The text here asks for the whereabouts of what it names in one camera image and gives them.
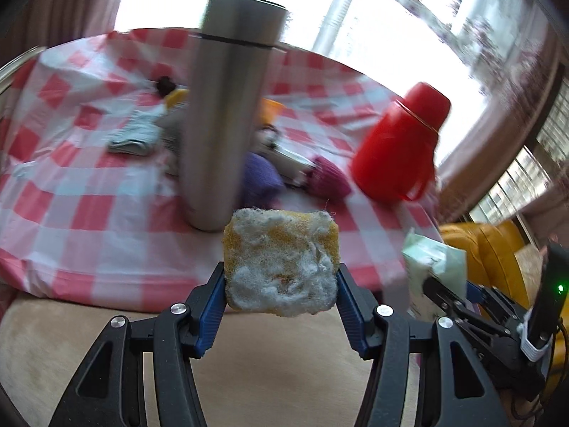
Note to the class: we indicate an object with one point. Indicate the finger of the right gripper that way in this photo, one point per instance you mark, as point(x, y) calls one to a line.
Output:
point(452, 305)
point(477, 294)

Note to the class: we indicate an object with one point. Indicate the orange felt cloth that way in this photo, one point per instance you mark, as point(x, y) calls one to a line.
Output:
point(269, 111)

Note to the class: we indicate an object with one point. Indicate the white green tissue pack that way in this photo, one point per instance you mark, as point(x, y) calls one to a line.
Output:
point(424, 257)

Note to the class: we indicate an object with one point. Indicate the black camera with green light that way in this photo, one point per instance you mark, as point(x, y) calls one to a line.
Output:
point(540, 322)

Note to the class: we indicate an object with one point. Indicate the yellow white scrub sponge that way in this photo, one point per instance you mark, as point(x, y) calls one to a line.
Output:
point(281, 262)

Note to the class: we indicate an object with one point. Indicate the orange round sponge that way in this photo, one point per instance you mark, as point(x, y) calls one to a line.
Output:
point(176, 97)

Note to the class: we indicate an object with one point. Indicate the red plastic thermos jug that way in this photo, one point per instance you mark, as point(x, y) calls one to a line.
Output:
point(395, 162)

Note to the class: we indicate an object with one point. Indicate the grey white sock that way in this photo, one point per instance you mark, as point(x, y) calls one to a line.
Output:
point(140, 135)

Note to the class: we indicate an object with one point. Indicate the beige drawstring pouch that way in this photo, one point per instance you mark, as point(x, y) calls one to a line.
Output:
point(294, 168)

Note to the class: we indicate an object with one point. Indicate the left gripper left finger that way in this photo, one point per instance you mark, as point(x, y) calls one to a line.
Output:
point(107, 388)

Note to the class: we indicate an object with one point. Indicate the yellow leather sofa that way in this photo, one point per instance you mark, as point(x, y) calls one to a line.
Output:
point(492, 262)

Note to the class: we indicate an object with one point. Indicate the purple knitted cup sleeve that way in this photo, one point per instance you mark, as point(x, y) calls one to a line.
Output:
point(262, 184)

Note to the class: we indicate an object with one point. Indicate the red white checkered tablecloth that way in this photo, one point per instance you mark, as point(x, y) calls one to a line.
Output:
point(84, 225)

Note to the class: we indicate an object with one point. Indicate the pink curtain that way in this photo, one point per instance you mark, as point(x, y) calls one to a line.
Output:
point(52, 22)

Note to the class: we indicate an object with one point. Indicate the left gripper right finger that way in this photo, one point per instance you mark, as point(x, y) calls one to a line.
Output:
point(454, 388)

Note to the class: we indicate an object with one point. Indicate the silver steel thermos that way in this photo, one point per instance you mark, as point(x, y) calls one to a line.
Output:
point(226, 84)

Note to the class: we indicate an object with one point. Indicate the magenta knitted cup sleeve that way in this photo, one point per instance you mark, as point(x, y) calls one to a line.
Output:
point(327, 181)

